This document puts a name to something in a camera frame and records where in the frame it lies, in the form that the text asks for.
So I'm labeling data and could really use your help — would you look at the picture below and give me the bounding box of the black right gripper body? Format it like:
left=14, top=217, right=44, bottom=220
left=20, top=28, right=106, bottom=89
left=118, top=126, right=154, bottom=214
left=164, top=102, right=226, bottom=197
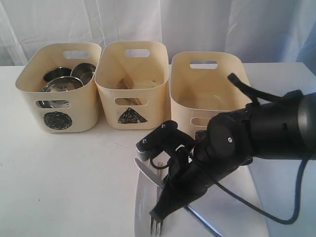
left=165, top=143, right=237, bottom=198

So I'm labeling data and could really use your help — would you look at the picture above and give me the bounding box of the steel table knife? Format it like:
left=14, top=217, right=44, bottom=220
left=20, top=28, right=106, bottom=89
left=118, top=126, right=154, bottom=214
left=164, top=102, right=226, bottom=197
left=134, top=158, right=223, bottom=237

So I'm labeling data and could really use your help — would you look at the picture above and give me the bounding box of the steel fork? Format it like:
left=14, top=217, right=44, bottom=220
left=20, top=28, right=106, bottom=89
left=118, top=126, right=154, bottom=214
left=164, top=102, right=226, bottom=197
left=150, top=187, right=163, bottom=237

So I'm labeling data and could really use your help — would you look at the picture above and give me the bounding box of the wooden chopstick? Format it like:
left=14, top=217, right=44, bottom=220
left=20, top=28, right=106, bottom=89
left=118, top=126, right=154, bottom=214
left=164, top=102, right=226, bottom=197
left=117, top=78, right=134, bottom=89
left=128, top=98, right=142, bottom=106

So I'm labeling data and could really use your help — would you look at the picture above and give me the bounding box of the steel mug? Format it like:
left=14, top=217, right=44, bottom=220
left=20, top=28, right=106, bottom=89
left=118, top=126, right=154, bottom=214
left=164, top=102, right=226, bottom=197
left=43, top=67, right=72, bottom=82
left=70, top=63, right=96, bottom=85

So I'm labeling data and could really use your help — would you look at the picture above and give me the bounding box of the stainless steel bowl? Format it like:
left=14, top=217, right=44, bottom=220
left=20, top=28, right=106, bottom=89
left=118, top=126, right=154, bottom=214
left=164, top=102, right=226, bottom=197
left=37, top=76, right=83, bottom=108

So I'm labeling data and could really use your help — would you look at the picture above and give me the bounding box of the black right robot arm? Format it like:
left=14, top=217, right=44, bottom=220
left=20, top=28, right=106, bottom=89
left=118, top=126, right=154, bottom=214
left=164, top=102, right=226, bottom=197
left=147, top=90, right=316, bottom=225

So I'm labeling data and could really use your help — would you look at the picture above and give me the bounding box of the white rectangular plate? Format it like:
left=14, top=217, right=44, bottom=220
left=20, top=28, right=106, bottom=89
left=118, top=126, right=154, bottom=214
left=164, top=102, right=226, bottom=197
left=134, top=161, right=269, bottom=237

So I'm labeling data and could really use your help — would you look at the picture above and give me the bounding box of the cream bin with square mark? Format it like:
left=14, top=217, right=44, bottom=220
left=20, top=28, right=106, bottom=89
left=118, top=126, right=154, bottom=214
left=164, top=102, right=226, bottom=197
left=169, top=51, right=250, bottom=138

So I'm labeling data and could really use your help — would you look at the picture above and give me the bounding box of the cream bin with triangle mark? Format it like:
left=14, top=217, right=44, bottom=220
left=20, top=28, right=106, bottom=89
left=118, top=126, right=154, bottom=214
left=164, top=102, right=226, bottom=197
left=94, top=41, right=168, bottom=129

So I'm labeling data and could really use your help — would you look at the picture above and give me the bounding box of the white backdrop curtain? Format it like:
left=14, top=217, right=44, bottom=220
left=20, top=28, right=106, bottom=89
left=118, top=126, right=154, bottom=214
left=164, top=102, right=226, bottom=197
left=0, top=0, right=316, bottom=71

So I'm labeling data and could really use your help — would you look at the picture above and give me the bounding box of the cream bin with circle mark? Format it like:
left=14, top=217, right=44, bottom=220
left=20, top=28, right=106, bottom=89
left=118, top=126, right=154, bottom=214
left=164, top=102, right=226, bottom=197
left=15, top=42, right=102, bottom=133

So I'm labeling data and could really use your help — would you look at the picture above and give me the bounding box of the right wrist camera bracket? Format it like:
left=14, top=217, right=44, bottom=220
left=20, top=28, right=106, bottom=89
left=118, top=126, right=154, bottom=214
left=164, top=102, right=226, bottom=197
left=136, top=120, right=197, bottom=161

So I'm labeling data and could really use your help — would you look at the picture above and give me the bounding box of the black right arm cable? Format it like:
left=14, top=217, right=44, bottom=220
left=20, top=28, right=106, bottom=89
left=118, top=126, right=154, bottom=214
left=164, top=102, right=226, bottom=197
left=214, top=73, right=309, bottom=219

